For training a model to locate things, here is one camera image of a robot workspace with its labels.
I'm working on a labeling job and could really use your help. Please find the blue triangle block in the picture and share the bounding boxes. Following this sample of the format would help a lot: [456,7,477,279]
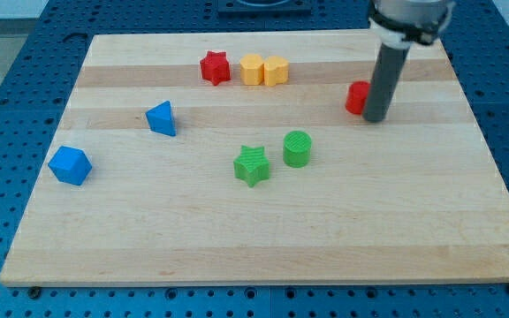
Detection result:
[145,101,177,137]

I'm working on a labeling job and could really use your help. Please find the blue cube block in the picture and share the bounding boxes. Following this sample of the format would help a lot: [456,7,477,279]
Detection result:
[48,146,93,186]

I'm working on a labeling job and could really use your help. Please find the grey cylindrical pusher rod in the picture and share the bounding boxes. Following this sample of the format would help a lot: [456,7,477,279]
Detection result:
[361,44,409,123]

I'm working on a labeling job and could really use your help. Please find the yellow heart block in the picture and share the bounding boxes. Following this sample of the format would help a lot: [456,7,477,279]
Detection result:
[263,56,289,87]

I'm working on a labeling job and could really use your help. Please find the red cylinder block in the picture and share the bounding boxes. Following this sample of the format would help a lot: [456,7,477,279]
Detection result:
[345,81,370,115]

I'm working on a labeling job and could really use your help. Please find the yellow hexagon block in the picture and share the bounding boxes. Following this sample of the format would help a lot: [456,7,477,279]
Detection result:
[239,54,264,86]

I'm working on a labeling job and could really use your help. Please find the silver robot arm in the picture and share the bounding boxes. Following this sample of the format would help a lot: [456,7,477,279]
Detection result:
[368,0,456,49]

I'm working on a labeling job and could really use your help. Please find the red star block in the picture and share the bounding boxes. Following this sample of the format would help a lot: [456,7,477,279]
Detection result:
[200,50,231,86]

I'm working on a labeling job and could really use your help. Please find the wooden board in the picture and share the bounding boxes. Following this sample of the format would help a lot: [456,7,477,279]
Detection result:
[0,30,509,287]

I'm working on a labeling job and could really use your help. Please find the green cylinder block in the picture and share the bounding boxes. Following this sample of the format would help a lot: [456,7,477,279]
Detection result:
[283,131,312,168]

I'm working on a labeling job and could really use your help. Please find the green star block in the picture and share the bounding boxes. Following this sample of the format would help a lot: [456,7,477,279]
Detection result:
[233,145,270,187]

